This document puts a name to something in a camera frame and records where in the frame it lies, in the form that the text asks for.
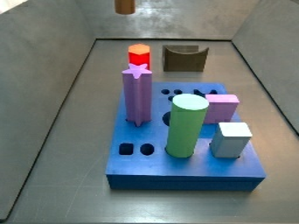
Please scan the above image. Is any purple star peg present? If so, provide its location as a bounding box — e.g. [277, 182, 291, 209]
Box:
[121, 63, 152, 127]

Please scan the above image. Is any pink rectangular block peg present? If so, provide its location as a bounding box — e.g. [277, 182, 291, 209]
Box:
[204, 94, 239, 124]

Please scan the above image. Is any blue foam shape board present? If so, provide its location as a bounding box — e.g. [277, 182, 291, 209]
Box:
[105, 82, 267, 191]

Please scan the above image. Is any light blue square peg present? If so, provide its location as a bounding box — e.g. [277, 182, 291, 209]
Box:
[209, 122, 252, 158]

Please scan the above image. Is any brown round cylinder peg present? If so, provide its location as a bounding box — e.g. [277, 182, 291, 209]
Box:
[115, 0, 136, 15]

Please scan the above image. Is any red hexagonal peg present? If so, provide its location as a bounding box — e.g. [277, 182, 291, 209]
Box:
[128, 44, 151, 68]

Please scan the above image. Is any dark olive arch block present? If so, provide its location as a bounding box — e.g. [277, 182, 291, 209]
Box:
[163, 45, 209, 72]

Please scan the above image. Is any green cylinder peg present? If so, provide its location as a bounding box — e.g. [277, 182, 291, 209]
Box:
[165, 94, 209, 158]

